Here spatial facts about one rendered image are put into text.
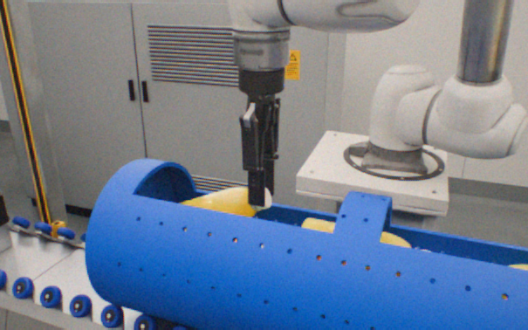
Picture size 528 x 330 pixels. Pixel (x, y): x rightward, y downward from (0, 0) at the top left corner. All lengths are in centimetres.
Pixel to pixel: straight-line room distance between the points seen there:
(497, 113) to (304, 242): 67
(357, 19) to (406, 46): 290
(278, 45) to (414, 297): 40
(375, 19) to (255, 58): 20
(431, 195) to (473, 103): 24
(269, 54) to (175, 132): 201
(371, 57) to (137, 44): 171
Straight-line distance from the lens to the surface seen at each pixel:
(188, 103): 258
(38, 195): 158
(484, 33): 113
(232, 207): 81
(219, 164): 261
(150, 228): 75
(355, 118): 363
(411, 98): 125
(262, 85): 71
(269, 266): 66
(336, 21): 60
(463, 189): 376
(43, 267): 119
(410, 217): 131
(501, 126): 119
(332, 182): 121
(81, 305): 97
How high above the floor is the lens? 155
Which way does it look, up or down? 23 degrees down
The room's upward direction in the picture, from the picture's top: straight up
